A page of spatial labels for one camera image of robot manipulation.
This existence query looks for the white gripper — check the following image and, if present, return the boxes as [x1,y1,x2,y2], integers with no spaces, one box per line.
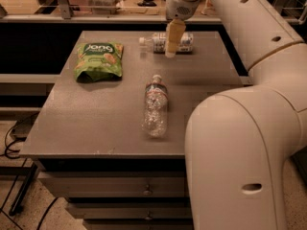
[165,0,201,58]

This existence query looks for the blue labelled plastic bottle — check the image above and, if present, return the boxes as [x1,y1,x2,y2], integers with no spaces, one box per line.
[139,33,194,53]

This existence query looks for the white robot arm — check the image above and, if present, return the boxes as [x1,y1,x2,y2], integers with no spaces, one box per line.
[166,0,307,230]

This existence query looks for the clear crumpled plastic bottle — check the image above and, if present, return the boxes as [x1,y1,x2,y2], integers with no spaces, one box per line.
[143,75,168,138]

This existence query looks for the green snack bag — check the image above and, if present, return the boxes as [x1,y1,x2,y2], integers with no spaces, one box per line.
[74,42,124,83]

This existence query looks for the grey drawer cabinet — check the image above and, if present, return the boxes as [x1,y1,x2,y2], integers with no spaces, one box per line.
[21,32,241,230]

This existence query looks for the top drawer knob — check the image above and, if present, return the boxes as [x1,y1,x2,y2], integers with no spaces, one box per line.
[143,185,153,196]

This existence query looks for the drawer knob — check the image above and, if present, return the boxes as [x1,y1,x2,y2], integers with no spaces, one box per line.
[144,212,153,220]
[143,185,153,196]

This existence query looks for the black metal stand leg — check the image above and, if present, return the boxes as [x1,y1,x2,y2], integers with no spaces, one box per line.
[9,164,37,217]

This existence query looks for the grey metal shelf rail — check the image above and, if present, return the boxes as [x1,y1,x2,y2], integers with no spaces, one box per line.
[0,0,306,24]

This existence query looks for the black cables left floor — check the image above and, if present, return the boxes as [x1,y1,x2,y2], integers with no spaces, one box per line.
[0,112,60,230]

